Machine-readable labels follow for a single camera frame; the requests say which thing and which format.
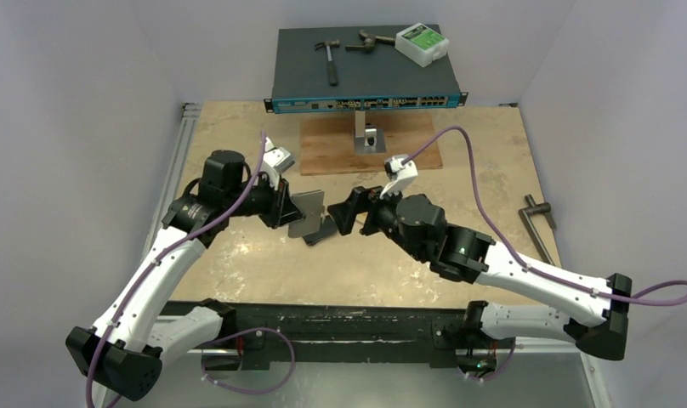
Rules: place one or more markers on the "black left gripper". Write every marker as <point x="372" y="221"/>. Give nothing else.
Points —
<point x="281" y="207"/>

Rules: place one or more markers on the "aluminium frame rail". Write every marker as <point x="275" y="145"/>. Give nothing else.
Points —
<point x="163" y="180"/>

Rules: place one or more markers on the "white green plastic box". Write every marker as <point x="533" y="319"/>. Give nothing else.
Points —
<point x="422" y="44"/>

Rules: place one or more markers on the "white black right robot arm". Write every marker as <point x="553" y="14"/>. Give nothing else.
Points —
<point x="586" y="311"/>

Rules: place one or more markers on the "grey metal stand base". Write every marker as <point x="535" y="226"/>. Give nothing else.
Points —
<point x="368" y="139"/>

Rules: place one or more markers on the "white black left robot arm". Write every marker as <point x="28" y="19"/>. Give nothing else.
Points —
<point x="122" y="350"/>

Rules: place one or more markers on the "dark metal clamp tool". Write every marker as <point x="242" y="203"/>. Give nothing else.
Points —
<point x="369" y="42"/>

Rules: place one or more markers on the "blue network switch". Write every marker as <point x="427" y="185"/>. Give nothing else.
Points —
<point x="384" y="80"/>

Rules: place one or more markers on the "black credit card stack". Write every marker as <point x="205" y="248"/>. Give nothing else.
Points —
<point x="328" y="229"/>

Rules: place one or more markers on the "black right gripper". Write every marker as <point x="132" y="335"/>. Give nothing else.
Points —
<point x="367" y="206"/>

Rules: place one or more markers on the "grey card holder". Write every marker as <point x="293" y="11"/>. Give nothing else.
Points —
<point x="311" y="205"/>

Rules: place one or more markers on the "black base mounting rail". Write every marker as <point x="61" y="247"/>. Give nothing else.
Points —
<point x="263" y="333"/>

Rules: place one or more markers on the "brown wooden board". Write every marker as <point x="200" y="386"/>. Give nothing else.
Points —
<point x="327" y="145"/>

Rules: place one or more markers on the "small hammer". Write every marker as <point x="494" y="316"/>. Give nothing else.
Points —
<point x="331" y="69"/>

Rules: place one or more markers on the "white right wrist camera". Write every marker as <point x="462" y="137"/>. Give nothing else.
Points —
<point x="401" y="171"/>

